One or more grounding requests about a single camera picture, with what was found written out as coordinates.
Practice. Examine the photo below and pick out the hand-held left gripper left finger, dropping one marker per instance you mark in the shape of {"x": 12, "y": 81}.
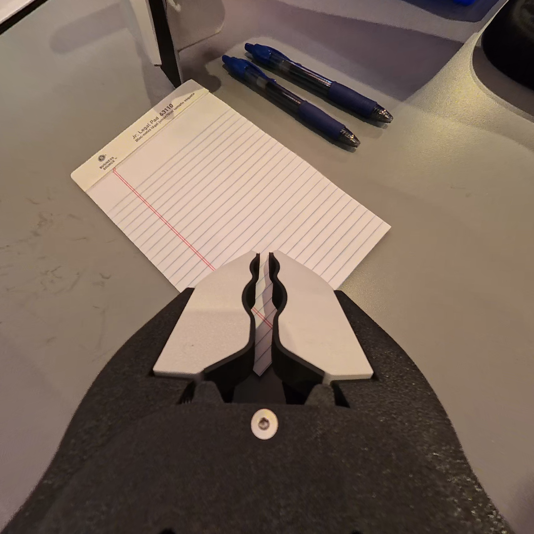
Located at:
{"x": 204, "y": 325}

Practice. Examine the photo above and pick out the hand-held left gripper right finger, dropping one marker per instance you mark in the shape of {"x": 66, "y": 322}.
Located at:
{"x": 321, "y": 325}

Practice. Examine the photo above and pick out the white lined notepad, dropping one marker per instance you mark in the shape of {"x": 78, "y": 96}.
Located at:
{"x": 233, "y": 175}

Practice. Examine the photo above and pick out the blue retractable pen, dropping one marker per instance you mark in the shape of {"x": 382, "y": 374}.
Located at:
{"x": 317, "y": 117}
{"x": 346, "y": 98}

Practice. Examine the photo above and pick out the black framed marker sign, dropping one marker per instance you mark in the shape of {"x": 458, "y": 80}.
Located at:
{"x": 165, "y": 41}

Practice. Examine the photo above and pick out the black ribbed chair armrest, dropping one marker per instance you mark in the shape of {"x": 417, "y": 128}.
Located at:
{"x": 513, "y": 37}

